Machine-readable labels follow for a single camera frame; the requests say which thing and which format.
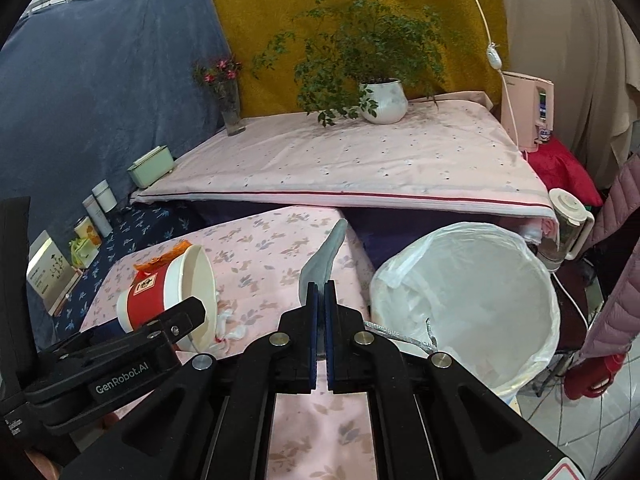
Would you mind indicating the navy floral cloth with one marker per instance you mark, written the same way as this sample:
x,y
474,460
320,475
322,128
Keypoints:
x,y
150,225

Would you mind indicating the pink puffer jacket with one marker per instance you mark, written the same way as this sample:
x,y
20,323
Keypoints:
x,y
617,240

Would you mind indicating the white water dispenser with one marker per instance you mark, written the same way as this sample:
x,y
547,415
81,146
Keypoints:
x,y
525,110

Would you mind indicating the blue backdrop cloth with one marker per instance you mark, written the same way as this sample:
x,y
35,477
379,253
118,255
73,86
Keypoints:
x,y
100,85

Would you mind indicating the silver foil strip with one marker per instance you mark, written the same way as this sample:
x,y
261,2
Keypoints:
x,y
400,339

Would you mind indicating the grey plastic strip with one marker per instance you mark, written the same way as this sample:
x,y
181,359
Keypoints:
x,y
320,265

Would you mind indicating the pink sheet with red stripe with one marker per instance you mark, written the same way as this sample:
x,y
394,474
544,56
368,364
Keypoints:
x,y
350,160

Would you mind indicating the white blender jug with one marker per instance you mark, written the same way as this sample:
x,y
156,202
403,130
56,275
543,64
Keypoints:
x,y
565,220

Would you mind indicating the red cloth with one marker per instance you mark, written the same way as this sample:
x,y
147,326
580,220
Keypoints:
x,y
560,170

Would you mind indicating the white framed picture card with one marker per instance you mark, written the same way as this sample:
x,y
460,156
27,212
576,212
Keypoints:
x,y
50,272

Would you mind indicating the white bin with plastic liner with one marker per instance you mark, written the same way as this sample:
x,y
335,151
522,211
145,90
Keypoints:
x,y
475,310

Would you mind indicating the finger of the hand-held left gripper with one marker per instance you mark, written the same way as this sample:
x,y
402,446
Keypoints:
x,y
182,317

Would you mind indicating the yellow floral cup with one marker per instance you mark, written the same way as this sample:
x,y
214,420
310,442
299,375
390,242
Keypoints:
x,y
86,232

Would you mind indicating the orange printed plastic bag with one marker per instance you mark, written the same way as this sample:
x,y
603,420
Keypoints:
x,y
160,261

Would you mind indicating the mint green tissue box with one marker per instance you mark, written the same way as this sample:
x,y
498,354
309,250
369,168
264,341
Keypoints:
x,y
150,167

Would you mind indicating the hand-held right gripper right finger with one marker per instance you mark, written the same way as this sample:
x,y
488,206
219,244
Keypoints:
x,y
330,327

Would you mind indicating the beige curtain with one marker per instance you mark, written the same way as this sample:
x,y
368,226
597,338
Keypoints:
x,y
565,20

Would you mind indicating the white cylindrical jar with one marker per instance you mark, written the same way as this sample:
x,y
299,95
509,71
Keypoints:
x,y
105,197

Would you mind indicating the green tissue packet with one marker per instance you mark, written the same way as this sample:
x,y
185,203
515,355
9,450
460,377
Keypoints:
x,y
82,252

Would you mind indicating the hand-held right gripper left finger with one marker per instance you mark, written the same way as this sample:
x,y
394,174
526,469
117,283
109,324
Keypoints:
x,y
312,327

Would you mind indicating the crumpled white tissue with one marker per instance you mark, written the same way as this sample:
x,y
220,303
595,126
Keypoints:
x,y
232,332

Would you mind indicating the yellow backdrop cloth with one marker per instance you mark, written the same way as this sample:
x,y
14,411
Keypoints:
x,y
260,10

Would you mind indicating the pink rabbit print tablecloth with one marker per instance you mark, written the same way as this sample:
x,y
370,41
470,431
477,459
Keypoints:
x,y
260,260

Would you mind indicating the red white paper noodle cup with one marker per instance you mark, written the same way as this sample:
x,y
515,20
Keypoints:
x,y
150,297

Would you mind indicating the green plant in white pot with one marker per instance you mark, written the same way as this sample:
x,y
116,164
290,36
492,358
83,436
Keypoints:
x,y
382,100

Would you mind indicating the white tube bottle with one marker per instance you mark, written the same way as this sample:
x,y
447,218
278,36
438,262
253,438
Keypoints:
x,y
97,217

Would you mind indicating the glass vase with pink flowers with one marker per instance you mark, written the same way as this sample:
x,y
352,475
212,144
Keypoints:
x,y
231,115

